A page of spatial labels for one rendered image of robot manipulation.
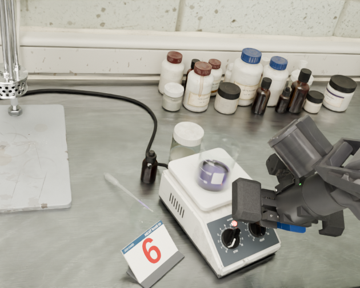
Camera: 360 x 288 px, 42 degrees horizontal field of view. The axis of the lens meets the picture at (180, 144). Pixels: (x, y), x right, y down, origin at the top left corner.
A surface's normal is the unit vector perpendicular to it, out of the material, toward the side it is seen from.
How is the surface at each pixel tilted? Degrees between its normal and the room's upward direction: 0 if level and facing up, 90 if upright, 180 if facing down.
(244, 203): 30
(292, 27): 90
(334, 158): 39
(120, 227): 0
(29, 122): 0
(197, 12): 90
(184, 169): 0
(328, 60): 90
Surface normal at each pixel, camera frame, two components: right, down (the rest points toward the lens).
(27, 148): 0.15, -0.77
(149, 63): 0.23, 0.64
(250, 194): 0.39, -0.37
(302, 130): -0.62, 0.47
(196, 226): -0.84, 0.22
